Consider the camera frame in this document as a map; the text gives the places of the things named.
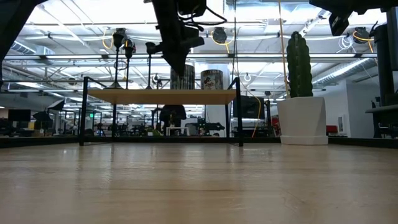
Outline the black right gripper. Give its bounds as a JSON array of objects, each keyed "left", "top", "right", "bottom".
[{"left": 309, "top": 0, "right": 398, "bottom": 37}]

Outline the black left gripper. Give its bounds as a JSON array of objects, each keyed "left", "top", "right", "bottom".
[{"left": 151, "top": 0, "right": 205, "bottom": 77}]

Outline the tall black candlestick holder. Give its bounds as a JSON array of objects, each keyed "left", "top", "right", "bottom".
[
  {"left": 105, "top": 28, "right": 126, "bottom": 90},
  {"left": 144, "top": 41, "right": 157, "bottom": 90},
  {"left": 123, "top": 37, "right": 137, "bottom": 90}
]

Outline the wooden shelf with black legs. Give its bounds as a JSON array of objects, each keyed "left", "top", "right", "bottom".
[{"left": 78, "top": 77, "right": 244, "bottom": 148}]

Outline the person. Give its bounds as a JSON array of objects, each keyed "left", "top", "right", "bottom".
[{"left": 159, "top": 104, "right": 188, "bottom": 137}]

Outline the green cactus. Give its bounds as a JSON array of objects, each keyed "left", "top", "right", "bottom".
[{"left": 285, "top": 30, "right": 314, "bottom": 98}]

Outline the small white table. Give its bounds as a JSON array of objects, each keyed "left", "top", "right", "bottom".
[{"left": 165, "top": 126, "right": 191, "bottom": 137}]

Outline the black monitor on stand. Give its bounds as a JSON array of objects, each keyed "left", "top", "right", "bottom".
[{"left": 373, "top": 6, "right": 398, "bottom": 107}]

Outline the dark background screen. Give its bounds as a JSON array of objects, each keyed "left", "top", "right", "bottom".
[{"left": 232, "top": 95, "right": 266, "bottom": 119}]

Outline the grey desk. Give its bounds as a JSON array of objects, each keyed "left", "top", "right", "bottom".
[{"left": 365, "top": 105, "right": 398, "bottom": 139}]

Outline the white plant pot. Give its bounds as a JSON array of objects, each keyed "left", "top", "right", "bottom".
[{"left": 276, "top": 96, "right": 329, "bottom": 146}]

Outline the black softbox light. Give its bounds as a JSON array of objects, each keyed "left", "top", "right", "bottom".
[
  {"left": 46, "top": 99, "right": 66, "bottom": 113},
  {"left": 32, "top": 111, "right": 53, "bottom": 123}
]

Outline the small black background monitor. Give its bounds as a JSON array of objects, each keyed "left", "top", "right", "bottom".
[{"left": 7, "top": 109, "right": 32, "bottom": 123}]

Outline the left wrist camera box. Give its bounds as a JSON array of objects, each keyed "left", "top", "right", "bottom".
[{"left": 178, "top": 0, "right": 208, "bottom": 17}]

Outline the black camera cable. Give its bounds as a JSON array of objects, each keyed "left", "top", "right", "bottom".
[{"left": 186, "top": 5, "right": 228, "bottom": 26}]

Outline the yellow hanging cable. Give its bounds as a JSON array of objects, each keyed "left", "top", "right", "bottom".
[{"left": 277, "top": 0, "right": 290, "bottom": 98}]

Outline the white wall appliance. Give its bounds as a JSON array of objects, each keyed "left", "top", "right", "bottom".
[{"left": 337, "top": 114, "right": 349, "bottom": 136}]

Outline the black aluminium table frame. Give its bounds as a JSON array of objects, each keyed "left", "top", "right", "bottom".
[{"left": 0, "top": 136, "right": 398, "bottom": 150}]

